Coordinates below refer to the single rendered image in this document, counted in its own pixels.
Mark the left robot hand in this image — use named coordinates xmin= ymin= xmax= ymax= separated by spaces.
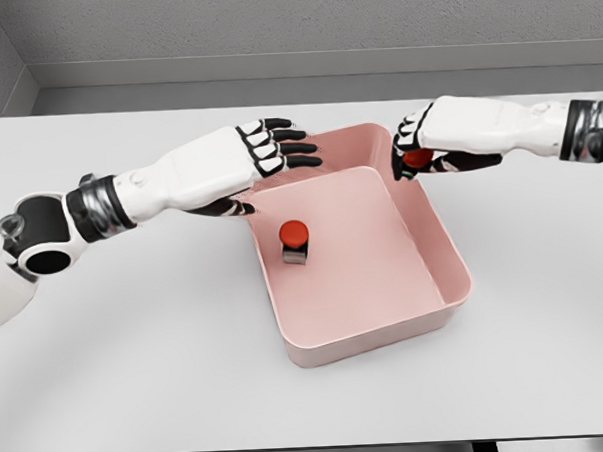
xmin=157 ymin=115 xmax=326 ymax=221

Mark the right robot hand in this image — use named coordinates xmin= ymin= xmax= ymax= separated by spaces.
xmin=388 ymin=92 xmax=512 ymax=183

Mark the red button industrial switch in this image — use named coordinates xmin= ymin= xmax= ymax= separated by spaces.
xmin=398 ymin=147 xmax=437 ymax=181
xmin=277 ymin=219 xmax=312 ymax=268

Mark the pink square basket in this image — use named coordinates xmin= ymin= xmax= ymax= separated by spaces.
xmin=236 ymin=118 xmax=477 ymax=373

